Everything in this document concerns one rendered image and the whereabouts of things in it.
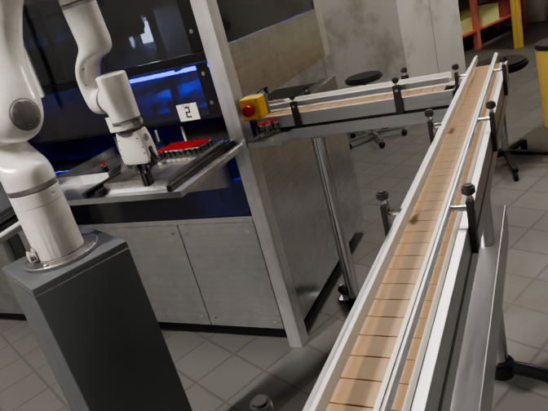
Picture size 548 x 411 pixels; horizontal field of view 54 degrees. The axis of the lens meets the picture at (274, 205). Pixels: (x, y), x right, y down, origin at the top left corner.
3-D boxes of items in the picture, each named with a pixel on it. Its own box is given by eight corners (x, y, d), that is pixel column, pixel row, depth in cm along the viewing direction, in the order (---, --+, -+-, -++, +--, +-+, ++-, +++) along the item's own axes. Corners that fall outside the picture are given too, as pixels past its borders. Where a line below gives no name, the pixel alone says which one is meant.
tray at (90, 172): (117, 154, 226) (113, 146, 225) (166, 148, 214) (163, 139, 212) (57, 187, 198) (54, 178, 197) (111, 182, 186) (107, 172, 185)
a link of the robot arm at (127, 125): (147, 112, 155) (150, 122, 157) (124, 116, 160) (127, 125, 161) (129, 121, 149) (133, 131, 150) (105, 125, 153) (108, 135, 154)
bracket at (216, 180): (226, 185, 200) (216, 152, 195) (233, 184, 198) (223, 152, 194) (175, 228, 172) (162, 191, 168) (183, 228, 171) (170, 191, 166)
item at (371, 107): (259, 144, 197) (248, 102, 192) (276, 130, 210) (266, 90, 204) (456, 121, 166) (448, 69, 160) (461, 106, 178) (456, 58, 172)
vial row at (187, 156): (164, 161, 193) (160, 149, 192) (205, 156, 185) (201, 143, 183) (161, 163, 191) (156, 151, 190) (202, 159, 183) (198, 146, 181)
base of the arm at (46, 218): (39, 280, 127) (6, 209, 120) (15, 263, 141) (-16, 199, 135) (111, 243, 138) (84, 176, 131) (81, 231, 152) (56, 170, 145)
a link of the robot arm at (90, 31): (39, 14, 145) (87, 120, 157) (73, 2, 135) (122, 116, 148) (65, 6, 151) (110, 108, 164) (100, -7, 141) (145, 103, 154)
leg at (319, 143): (350, 302, 228) (309, 129, 200) (370, 303, 224) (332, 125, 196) (343, 315, 221) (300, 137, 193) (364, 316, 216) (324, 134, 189)
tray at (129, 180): (166, 156, 201) (164, 147, 200) (226, 148, 189) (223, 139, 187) (107, 193, 173) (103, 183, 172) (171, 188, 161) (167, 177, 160)
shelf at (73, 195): (109, 159, 229) (108, 155, 228) (254, 141, 196) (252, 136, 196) (21, 209, 190) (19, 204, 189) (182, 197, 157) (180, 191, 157)
